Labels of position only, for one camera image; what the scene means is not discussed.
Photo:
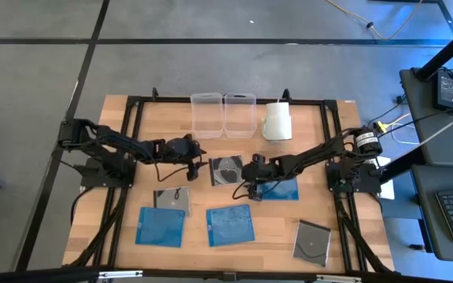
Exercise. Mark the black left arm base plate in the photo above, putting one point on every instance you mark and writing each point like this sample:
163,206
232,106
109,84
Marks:
93,178

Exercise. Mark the small black plug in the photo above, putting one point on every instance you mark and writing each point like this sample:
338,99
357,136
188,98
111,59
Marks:
416,247

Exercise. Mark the black overhead gantry bar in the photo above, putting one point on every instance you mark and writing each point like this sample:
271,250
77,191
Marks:
34,275

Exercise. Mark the white cylindrical roll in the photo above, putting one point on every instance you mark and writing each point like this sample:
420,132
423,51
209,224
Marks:
277,122

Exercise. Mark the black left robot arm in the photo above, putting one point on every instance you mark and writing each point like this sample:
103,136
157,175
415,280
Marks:
124,145

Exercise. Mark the black aluminium table frame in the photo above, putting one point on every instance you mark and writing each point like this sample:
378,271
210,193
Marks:
167,100

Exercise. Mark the white box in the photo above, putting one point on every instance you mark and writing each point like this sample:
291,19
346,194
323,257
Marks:
387,190

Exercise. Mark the blue jewel case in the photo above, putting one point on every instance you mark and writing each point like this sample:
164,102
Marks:
159,228
230,226
285,190

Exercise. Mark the black jewel case patterned disc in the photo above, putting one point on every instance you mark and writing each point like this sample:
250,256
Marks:
226,171

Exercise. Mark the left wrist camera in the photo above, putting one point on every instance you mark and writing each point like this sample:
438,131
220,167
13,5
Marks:
192,173

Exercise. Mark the black diagonal pole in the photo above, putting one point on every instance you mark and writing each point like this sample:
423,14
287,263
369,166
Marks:
450,51
403,165

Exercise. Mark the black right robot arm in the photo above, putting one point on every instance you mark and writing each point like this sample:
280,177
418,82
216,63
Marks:
313,153

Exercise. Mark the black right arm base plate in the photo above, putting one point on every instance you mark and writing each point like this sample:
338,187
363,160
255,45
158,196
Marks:
368,184

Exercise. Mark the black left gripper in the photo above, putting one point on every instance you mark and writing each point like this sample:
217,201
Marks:
179,151

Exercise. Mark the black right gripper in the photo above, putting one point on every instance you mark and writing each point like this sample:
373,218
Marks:
264,171

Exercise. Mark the black power adapter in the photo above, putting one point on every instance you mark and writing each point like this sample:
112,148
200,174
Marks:
446,90

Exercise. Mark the dark grey desk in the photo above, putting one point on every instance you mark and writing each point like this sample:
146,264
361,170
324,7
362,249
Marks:
427,220
415,100

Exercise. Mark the silver frame bracket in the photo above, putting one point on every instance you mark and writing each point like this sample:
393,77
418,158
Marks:
120,274
338,278

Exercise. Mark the clear plastic bin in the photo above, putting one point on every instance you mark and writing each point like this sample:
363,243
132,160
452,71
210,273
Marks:
240,118
207,118

